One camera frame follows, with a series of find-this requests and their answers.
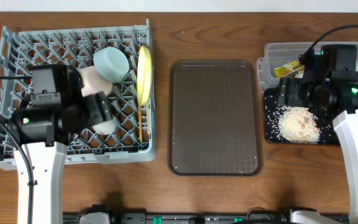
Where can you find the black rectangular waste bin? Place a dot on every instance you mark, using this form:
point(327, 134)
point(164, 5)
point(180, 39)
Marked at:
point(272, 124)

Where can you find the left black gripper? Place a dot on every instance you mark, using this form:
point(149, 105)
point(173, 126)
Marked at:
point(103, 107)

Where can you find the yellow round plate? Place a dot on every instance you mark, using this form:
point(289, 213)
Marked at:
point(144, 75)

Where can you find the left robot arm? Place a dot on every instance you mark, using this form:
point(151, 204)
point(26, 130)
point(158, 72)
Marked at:
point(41, 127)

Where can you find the clear plastic waste bin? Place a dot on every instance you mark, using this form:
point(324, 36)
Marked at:
point(278, 54)

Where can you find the dark brown serving tray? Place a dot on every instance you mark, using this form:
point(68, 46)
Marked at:
point(214, 119)

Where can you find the grey plastic dishwasher rack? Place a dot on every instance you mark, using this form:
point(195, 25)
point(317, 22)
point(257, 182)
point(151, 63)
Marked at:
point(21, 52)

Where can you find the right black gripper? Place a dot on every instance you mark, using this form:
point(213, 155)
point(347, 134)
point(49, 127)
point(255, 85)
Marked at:
point(289, 91)

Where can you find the green orange snack wrapper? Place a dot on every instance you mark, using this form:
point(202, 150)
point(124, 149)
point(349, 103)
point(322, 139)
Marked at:
point(288, 69)

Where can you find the food scraps in bowl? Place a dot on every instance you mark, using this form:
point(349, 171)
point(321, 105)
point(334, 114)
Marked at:
point(298, 126)

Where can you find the light blue bowl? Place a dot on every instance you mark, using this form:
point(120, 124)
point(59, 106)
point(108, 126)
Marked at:
point(111, 64)

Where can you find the white paper cup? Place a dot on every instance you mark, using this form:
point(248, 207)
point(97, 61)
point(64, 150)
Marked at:
point(103, 126)

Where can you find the pink small bowl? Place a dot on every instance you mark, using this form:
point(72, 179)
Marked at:
point(93, 82)

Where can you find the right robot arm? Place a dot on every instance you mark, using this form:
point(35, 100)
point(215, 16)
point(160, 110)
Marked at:
point(330, 82)

